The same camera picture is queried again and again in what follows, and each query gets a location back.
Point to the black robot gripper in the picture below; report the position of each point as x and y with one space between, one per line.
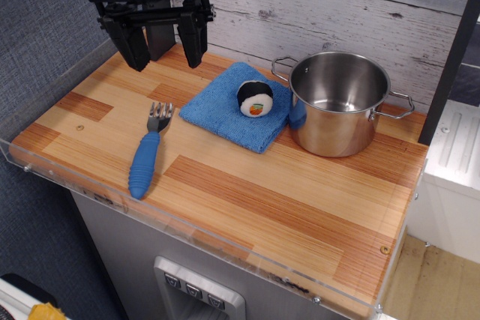
122 19

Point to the blue handled metal fork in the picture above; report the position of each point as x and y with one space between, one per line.
142 168

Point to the stainless steel pot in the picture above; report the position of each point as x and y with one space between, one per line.
336 102

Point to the blue folded cloth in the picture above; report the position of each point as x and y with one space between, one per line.
216 109

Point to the plush sushi roll toy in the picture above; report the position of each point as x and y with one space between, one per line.
255 98

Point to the clear acrylic table guard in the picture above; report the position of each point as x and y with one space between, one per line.
327 229

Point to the grey cabinet with button panel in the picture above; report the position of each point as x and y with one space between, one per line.
161 276

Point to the white appliance at right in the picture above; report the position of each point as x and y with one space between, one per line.
445 209

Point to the black vertical post left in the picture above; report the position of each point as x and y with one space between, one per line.
160 39

